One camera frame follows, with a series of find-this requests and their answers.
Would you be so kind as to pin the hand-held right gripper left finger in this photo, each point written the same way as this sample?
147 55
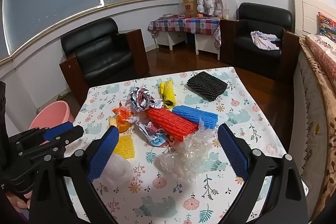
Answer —
101 153

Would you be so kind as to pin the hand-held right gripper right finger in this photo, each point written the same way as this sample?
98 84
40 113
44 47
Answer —
235 150

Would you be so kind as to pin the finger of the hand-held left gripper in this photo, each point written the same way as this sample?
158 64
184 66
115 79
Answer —
57 129
73 132

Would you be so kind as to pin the pink plastic bucket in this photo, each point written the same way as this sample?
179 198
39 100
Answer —
52 111

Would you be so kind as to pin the yellow foam net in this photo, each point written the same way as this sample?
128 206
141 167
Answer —
124 146

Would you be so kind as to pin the white plastic bag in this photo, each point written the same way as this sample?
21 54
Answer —
118 171

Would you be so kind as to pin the orange plastic wrapper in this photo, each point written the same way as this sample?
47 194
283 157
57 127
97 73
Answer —
123 113

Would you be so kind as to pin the clear bubble wrap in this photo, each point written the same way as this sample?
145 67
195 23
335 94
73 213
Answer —
183 158

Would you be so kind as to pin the blue foam net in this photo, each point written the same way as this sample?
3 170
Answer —
197 115

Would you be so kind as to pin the colourful foil snack wrapper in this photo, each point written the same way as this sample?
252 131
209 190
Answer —
155 138

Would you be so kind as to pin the red knitted cloth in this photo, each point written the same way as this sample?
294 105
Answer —
170 121

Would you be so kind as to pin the black foam net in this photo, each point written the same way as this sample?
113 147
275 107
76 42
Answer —
207 85

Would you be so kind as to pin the yellow plastic bag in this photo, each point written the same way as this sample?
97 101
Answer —
168 94

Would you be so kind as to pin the person's left hand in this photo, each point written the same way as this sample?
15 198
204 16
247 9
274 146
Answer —
19 203

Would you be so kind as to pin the floral tablecloth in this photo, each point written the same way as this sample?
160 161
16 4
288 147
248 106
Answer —
236 108

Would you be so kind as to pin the black leather armchair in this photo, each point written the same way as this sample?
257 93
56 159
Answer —
105 56
262 19

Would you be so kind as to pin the bed with patterned blankets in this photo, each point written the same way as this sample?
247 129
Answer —
315 98

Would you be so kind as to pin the white cabinet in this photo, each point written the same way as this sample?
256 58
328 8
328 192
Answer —
206 43
170 39

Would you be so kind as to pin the white printed cloth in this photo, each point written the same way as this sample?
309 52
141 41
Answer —
263 40

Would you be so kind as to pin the checkered tablecloth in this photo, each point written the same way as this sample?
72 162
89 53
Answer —
183 24

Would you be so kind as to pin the cup with straw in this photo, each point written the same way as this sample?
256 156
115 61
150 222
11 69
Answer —
226 13

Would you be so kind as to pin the small flat box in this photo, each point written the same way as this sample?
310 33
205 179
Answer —
167 15

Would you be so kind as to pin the brown paper bag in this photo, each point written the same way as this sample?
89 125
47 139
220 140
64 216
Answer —
190 6

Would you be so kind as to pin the colourful pillow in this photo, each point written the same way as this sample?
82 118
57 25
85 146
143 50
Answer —
326 26

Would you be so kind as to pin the cream bed headboard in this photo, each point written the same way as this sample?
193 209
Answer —
307 11

